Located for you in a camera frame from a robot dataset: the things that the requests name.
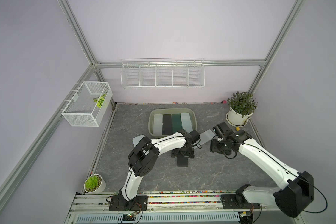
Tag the pale white pencil case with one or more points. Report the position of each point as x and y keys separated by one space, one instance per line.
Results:
x=137 y=139

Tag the black pencil case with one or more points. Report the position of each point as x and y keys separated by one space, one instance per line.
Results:
x=182 y=162
x=167 y=126

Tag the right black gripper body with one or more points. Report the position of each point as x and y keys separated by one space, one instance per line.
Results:
x=219 y=146

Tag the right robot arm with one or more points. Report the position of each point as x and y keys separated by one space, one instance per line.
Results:
x=294 y=191

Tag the potted green plant white pot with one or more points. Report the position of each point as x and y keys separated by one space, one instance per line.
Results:
x=242 y=106

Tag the white wire wall shelf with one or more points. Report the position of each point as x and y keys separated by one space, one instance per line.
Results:
x=163 y=74

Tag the dark green pencil case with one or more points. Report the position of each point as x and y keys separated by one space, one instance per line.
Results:
x=176 y=123

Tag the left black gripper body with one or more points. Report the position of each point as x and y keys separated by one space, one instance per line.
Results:
x=184 y=152

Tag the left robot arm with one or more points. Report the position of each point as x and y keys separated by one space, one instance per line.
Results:
x=145 y=154

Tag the white mesh wall basket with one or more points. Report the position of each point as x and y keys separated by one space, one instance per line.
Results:
x=81 y=110

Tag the grey-green plastic storage box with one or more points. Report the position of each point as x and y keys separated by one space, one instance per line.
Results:
x=170 y=111

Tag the green leaf toy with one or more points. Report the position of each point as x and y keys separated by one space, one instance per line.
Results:
x=99 y=100

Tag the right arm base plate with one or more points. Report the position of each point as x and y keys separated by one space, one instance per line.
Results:
x=234 y=201

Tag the small succulent white pot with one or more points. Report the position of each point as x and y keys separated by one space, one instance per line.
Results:
x=94 y=184

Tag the frosted white pencil case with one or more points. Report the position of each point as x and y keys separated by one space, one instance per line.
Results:
x=205 y=137
x=157 y=124
x=186 y=122

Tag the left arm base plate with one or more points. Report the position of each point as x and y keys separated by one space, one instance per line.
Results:
x=118 y=203

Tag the aluminium front rail frame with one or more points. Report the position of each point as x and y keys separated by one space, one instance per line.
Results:
x=176 y=207

